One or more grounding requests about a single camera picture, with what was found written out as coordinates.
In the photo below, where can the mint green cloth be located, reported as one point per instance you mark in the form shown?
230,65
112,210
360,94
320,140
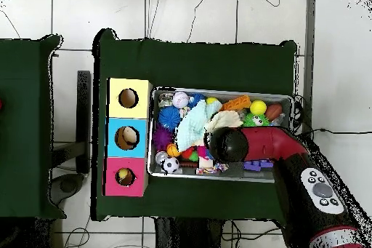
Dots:
191,128

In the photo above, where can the cream cloth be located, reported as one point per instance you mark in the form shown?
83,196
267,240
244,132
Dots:
226,118

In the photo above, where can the orange plastic toy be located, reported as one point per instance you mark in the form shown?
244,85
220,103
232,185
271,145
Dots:
235,103

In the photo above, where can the yellow plush toy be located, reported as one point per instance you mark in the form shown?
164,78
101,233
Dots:
122,173

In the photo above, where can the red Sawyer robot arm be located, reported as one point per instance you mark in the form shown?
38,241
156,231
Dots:
270,143

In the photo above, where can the shallow metal mesh bin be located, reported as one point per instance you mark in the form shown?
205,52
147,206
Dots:
232,173

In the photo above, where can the wooden box with three holes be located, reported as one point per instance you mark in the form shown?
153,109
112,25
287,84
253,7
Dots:
116,111

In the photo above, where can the blue spiky ball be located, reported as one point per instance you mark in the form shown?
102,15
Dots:
169,117

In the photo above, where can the white baseball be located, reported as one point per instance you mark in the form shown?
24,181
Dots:
180,99

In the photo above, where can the purple spiky toy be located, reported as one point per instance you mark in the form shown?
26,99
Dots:
161,137

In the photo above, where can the small soccer ball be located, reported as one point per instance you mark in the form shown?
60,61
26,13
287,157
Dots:
170,165

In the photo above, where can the dark green tablecloth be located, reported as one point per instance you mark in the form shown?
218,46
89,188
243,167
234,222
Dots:
23,114
203,64

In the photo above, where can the green fuzzy ball with eyes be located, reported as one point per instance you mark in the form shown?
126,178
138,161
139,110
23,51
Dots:
255,120

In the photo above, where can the yellow ball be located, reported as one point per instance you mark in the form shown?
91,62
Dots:
258,107

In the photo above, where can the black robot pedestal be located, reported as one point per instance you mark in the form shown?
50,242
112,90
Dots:
164,236

